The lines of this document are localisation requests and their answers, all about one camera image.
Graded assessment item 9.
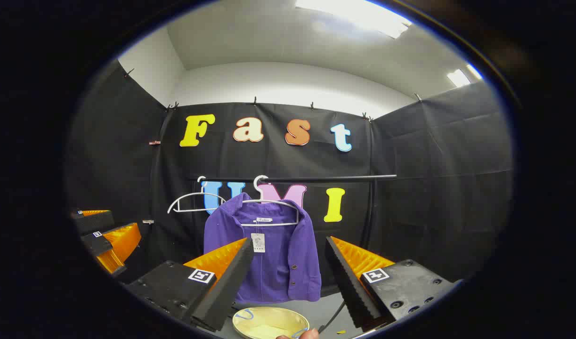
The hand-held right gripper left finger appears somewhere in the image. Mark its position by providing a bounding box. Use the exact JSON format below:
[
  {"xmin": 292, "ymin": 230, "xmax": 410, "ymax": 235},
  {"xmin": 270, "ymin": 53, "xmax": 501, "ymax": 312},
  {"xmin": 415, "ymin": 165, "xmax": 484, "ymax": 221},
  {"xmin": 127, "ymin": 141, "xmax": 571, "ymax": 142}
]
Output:
[{"xmin": 126, "ymin": 238, "xmax": 254, "ymax": 332}]

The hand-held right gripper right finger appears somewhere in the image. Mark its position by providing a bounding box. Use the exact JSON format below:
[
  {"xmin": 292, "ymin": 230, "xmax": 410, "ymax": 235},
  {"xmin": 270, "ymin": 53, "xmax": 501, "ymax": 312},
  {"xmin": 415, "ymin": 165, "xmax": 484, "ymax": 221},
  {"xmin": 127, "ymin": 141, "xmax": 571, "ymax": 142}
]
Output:
[{"xmin": 325, "ymin": 236, "xmax": 463, "ymax": 330}]

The purple corduroy jacket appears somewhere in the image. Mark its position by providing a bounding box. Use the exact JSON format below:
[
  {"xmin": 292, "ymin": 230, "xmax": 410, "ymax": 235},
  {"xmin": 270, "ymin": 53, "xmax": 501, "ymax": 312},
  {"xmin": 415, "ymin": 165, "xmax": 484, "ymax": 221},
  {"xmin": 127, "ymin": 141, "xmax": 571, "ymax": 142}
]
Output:
[{"xmin": 203, "ymin": 192, "xmax": 322, "ymax": 304}]

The cream round laundry hamper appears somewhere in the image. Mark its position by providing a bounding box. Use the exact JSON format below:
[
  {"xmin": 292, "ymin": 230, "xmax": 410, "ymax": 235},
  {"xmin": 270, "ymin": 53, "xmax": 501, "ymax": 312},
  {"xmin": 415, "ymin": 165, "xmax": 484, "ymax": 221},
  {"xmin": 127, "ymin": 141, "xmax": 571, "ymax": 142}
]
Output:
[{"xmin": 231, "ymin": 306, "xmax": 311, "ymax": 339}]

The white plastic clothes hanger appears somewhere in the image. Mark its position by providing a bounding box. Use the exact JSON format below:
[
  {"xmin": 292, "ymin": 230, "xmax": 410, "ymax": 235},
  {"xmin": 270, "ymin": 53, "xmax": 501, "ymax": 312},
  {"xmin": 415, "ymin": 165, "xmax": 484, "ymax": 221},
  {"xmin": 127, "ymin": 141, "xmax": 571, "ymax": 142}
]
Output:
[
  {"xmin": 241, "ymin": 175, "xmax": 300, "ymax": 227},
  {"xmin": 167, "ymin": 176, "xmax": 227, "ymax": 215}
]

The black clothes rack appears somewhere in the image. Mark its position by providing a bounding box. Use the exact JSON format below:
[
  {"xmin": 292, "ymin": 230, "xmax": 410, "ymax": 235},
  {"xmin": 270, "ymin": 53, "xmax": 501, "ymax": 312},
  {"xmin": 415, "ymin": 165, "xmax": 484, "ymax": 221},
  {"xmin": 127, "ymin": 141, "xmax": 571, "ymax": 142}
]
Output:
[{"xmin": 192, "ymin": 174, "xmax": 398, "ymax": 264}]

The black backdrop cloth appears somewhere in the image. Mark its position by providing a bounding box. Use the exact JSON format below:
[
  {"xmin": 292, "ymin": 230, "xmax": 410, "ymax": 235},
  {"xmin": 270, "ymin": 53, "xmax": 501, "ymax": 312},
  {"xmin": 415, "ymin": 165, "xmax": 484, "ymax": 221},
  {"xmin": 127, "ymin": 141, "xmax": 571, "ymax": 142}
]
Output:
[{"xmin": 66, "ymin": 59, "xmax": 514, "ymax": 302}]

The row of black cloth clips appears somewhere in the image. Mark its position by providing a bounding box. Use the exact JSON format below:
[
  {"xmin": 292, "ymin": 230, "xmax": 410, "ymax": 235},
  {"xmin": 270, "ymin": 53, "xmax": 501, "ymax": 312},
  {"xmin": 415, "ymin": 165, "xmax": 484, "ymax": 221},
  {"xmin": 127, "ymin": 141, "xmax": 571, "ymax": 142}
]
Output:
[{"xmin": 124, "ymin": 68, "xmax": 424, "ymax": 122}]

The large rectangular ceiling light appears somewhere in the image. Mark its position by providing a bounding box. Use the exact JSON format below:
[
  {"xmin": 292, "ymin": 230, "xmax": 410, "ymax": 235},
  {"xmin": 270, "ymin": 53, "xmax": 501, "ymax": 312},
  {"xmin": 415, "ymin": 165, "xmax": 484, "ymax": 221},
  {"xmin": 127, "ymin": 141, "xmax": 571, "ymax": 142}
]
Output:
[{"xmin": 295, "ymin": 0, "xmax": 413, "ymax": 39}]

